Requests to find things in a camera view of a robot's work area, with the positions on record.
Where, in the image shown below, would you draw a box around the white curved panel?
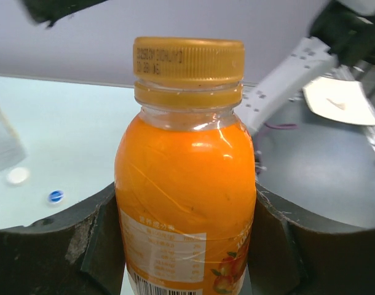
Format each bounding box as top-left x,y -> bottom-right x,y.
302,77 -> 375,126

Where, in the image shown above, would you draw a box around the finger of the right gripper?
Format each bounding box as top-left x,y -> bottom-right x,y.
23,0 -> 106,28

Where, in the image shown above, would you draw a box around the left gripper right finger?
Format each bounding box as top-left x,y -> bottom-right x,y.
248,184 -> 375,294

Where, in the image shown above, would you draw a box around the white bottle cap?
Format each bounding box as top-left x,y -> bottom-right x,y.
6,167 -> 30,186

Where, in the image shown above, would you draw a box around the large clear bottle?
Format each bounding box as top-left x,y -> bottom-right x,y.
0,108 -> 26,171

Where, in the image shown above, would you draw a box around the blue bottle cap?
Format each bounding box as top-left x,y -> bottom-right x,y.
47,190 -> 65,205

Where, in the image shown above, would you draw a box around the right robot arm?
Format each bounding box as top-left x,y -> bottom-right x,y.
237,1 -> 375,134

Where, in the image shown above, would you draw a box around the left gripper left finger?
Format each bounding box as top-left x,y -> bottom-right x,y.
0,184 -> 125,294

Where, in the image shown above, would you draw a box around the orange juice bottle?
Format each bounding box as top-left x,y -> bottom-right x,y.
114,37 -> 256,294

